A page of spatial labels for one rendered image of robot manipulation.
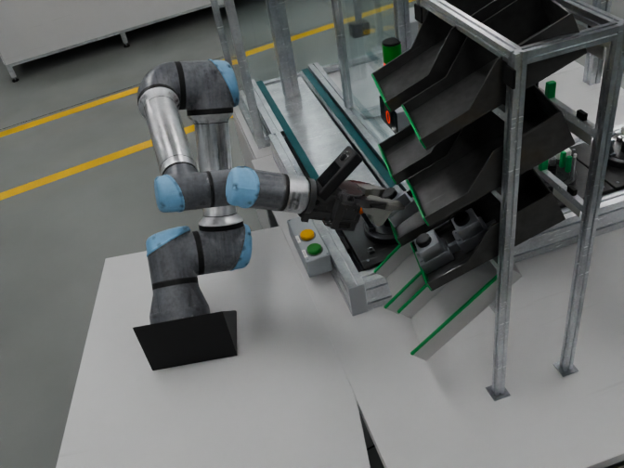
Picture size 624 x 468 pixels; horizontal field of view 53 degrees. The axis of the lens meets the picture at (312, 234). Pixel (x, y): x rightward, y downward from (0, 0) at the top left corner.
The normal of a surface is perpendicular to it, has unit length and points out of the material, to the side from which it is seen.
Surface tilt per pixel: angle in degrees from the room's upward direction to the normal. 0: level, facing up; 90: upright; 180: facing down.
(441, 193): 25
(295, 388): 0
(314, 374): 0
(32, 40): 90
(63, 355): 0
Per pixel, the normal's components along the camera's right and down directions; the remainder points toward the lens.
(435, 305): -0.80, -0.42
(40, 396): -0.15, -0.77
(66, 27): 0.44, 0.51
